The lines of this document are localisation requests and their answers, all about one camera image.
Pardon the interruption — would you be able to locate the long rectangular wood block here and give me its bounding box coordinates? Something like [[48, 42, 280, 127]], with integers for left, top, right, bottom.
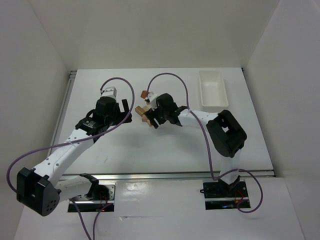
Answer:
[[141, 114, 153, 127]]

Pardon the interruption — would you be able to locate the brown triangular wood block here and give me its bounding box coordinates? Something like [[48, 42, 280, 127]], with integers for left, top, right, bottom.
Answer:
[[140, 90, 149, 99]]

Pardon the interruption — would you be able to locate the white plastic bin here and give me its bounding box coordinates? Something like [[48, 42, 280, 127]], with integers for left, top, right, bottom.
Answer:
[[198, 70, 229, 111]]

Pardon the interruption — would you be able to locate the short rectangular wood block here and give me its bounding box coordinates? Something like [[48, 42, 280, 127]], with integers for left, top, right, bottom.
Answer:
[[135, 106, 149, 117]]

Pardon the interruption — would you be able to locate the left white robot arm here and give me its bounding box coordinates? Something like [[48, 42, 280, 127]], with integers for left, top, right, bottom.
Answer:
[[16, 96, 132, 217]]

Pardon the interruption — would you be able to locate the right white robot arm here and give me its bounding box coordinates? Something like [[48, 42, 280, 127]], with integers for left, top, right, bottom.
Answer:
[[135, 90, 247, 193]]

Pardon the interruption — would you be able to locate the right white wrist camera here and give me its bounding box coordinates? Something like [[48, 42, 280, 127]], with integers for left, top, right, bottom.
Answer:
[[144, 92, 158, 110]]

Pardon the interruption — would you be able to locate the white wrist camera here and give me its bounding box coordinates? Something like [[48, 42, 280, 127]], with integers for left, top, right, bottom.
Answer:
[[144, 92, 158, 110], [100, 87, 117, 100]]

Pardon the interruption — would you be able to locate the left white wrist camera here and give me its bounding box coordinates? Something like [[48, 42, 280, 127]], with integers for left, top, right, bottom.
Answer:
[[100, 87, 117, 100]]

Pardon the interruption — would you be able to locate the aluminium left rail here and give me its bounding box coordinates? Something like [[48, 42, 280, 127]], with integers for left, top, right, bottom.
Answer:
[[50, 70, 77, 145]]

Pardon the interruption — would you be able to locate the aluminium rail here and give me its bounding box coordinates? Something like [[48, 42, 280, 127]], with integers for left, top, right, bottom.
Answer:
[[50, 70, 77, 145], [60, 170, 276, 181]]

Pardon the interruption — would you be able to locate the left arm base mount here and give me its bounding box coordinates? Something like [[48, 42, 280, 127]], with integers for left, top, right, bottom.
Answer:
[[73, 182, 116, 213]]

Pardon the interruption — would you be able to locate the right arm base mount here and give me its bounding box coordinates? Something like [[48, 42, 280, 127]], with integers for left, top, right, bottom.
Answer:
[[199, 181, 251, 210]]

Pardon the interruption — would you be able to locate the aluminium front rail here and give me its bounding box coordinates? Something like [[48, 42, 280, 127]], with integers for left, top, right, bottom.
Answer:
[[60, 170, 276, 181]]

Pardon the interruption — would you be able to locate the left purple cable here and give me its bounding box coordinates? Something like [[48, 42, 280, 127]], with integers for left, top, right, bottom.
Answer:
[[6, 77, 136, 240]]

